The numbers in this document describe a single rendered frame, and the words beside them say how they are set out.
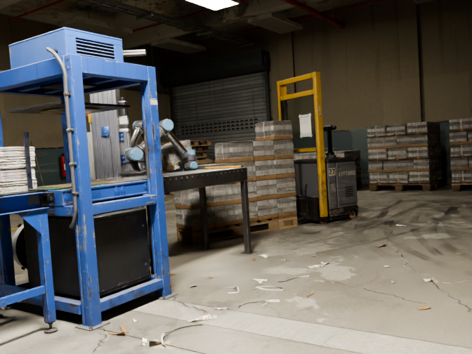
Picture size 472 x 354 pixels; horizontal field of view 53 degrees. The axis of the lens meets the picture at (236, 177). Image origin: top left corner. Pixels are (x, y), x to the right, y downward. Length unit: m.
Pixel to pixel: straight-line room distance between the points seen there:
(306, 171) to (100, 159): 2.71
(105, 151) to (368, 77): 7.88
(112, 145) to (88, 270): 2.21
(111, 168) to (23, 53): 1.81
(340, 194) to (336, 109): 5.86
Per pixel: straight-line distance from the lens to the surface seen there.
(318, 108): 5.88
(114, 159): 4.86
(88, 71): 2.92
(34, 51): 3.35
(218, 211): 5.22
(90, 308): 2.93
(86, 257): 2.86
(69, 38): 3.11
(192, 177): 3.80
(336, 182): 6.09
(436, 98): 11.17
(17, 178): 2.99
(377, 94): 11.50
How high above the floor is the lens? 0.95
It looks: 3 degrees down
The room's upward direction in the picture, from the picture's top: 4 degrees counter-clockwise
